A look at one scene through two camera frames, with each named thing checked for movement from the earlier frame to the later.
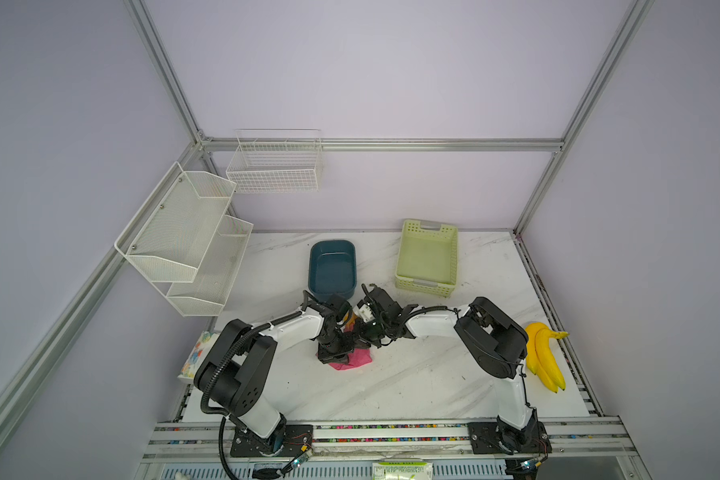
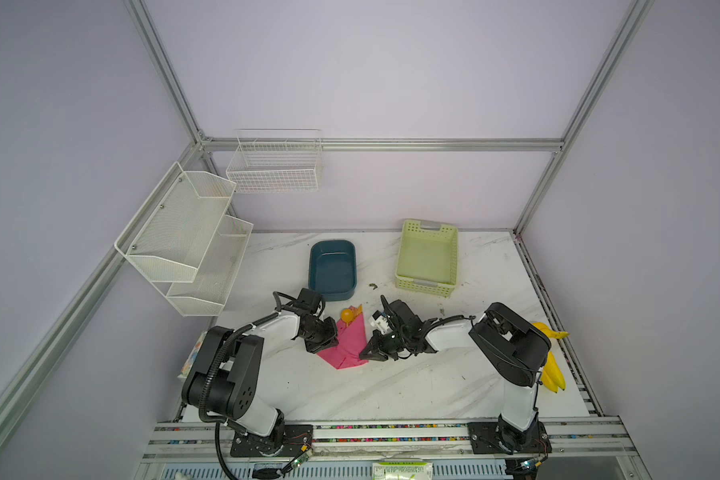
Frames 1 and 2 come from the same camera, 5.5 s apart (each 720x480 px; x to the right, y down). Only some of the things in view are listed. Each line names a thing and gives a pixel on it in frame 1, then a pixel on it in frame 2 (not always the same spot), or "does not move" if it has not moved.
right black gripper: x=373 y=343 -> x=379 y=352
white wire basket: x=276 y=160 does not move
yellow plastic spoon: x=351 y=320 does not move
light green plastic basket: x=427 y=258 does not move
